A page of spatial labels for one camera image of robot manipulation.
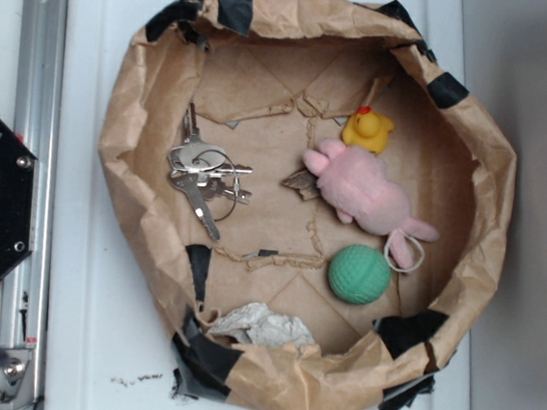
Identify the crumpled white paper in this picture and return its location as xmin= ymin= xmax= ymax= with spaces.
xmin=208 ymin=302 xmax=316 ymax=348

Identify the brown paper bag bin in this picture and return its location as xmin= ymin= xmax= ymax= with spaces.
xmin=98 ymin=0 xmax=516 ymax=410

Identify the yellow rubber duck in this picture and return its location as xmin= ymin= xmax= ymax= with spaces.
xmin=342 ymin=106 xmax=396 ymax=155

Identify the silver key bunch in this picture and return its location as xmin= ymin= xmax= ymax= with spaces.
xmin=168 ymin=101 xmax=254 ymax=241

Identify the aluminium extrusion rail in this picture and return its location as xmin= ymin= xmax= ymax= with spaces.
xmin=0 ymin=0 xmax=68 ymax=410

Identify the white plastic tray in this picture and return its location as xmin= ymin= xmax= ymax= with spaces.
xmin=43 ymin=0 xmax=470 ymax=410

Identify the pink plush bunny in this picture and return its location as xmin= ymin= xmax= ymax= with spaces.
xmin=302 ymin=138 xmax=439 ymax=272

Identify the green textured ball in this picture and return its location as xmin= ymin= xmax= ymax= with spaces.
xmin=327 ymin=244 xmax=391 ymax=305

